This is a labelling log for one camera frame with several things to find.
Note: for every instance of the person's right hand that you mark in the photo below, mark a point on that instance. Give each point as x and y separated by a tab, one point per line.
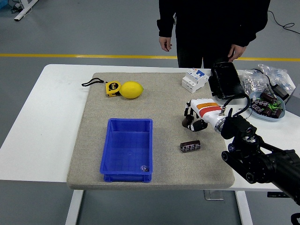
165	43

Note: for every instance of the yellow lemon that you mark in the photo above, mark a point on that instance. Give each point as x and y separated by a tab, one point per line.
131	89

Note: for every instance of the clear bag of blue parts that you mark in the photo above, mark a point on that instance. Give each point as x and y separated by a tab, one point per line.
281	77

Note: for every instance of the blue object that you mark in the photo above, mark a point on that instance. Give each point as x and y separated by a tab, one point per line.
2	4

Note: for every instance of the white table leg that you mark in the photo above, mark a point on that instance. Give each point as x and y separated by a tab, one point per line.
73	206
243	208

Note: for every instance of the yellow tape measure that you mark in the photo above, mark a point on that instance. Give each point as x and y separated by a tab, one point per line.
112	88

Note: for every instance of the person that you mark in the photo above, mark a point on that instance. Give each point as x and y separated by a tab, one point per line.
211	30

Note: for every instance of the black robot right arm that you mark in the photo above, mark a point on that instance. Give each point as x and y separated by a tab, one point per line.
248	150

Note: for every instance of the dark brown cylindrical battery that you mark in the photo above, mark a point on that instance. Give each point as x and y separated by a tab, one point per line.
191	145
261	103
257	109
277	113
268	97
267	112
185	122

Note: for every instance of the small clear plastic piece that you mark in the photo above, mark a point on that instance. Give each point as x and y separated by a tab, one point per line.
144	168

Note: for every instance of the metal table bracket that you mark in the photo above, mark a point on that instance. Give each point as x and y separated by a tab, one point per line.
213	195

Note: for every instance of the black table control panel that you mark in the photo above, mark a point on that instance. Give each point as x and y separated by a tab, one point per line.
275	194

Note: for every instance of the person's right forearm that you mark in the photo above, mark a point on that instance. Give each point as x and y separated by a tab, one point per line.
166	25

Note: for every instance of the white circuit breaker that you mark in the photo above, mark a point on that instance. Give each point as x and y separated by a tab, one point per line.
194	80

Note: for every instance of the black power adapter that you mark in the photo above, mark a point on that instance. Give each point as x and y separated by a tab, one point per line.
281	92

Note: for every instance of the white and black robot right hand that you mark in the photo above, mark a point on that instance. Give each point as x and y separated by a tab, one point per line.
206	110

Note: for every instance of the black wrapped device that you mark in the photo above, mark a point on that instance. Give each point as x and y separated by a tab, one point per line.
227	80

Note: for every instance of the person's left hand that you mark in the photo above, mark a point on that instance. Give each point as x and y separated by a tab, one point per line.
237	52

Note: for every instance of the white floor frame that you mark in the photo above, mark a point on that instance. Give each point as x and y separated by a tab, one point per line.
23	10

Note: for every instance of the clear bag of washers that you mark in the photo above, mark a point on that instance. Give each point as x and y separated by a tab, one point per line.
252	82

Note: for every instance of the person's left forearm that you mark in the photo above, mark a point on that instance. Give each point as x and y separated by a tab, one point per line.
252	32

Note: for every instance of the grey-brown mat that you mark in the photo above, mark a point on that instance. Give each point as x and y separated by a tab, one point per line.
164	159

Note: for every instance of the blue plastic box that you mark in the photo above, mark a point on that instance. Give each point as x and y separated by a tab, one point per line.
127	150

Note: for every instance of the light blue bowl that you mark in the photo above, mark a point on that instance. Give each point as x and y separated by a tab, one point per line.
269	118

